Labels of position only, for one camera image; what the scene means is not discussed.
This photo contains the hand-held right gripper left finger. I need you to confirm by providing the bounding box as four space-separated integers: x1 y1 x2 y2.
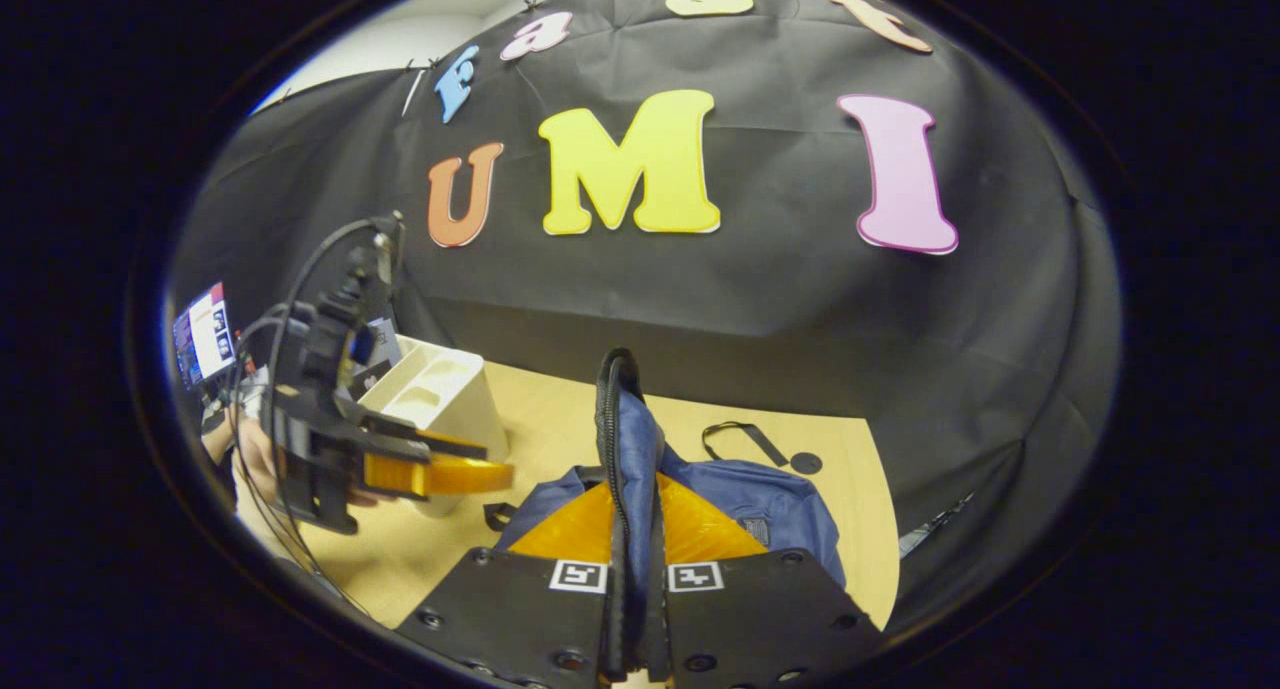
393 474 626 689

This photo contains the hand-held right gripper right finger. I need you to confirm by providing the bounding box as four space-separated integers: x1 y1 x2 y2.
640 474 886 689

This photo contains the blue schoolbag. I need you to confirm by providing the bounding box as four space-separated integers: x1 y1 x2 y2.
483 347 849 670

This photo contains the white plastic bookshelf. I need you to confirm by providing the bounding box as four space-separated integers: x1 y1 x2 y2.
355 334 509 518

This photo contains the computer monitor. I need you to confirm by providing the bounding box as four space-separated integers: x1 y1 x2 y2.
172 282 238 390

